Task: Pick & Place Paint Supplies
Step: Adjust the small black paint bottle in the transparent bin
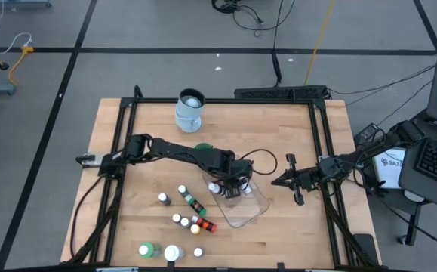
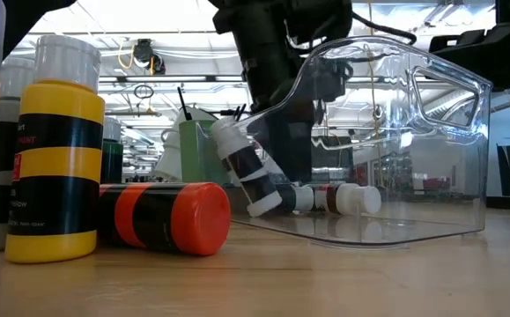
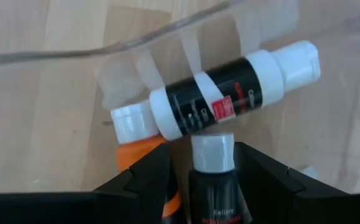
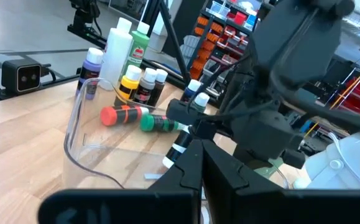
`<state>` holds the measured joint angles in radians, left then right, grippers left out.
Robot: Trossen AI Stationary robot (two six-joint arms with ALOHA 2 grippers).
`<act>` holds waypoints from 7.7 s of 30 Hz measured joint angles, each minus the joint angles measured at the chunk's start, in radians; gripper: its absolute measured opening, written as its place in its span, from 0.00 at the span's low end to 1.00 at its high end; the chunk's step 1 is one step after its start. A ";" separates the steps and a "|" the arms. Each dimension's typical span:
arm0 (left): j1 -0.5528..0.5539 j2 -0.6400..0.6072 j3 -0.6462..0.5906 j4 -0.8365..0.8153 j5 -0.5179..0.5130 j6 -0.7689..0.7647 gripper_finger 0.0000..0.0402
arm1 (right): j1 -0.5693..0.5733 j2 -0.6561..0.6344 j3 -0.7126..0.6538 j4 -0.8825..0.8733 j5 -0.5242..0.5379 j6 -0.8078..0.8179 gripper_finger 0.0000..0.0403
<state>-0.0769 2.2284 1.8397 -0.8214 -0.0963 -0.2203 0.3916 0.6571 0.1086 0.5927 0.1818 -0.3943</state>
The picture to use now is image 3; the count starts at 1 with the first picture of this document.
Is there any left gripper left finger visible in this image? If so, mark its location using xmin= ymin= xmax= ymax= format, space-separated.
xmin=0 ymin=143 xmax=171 ymax=224

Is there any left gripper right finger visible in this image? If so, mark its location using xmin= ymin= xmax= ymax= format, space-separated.
xmin=234 ymin=142 xmax=360 ymax=224

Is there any dark brown acrylic paint bottle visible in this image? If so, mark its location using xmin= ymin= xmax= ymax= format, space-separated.
xmin=188 ymin=132 xmax=244 ymax=224

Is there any orange acrylic paint bottle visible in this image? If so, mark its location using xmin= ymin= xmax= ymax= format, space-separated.
xmin=110 ymin=100 xmax=183 ymax=219

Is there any clear plastic bin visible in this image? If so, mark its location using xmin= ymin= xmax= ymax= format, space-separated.
xmin=0 ymin=0 xmax=360 ymax=195

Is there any white acrylic paint bottle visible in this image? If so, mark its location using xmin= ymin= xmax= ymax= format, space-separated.
xmin=148 ymin=39 xmax=321 ymax=141

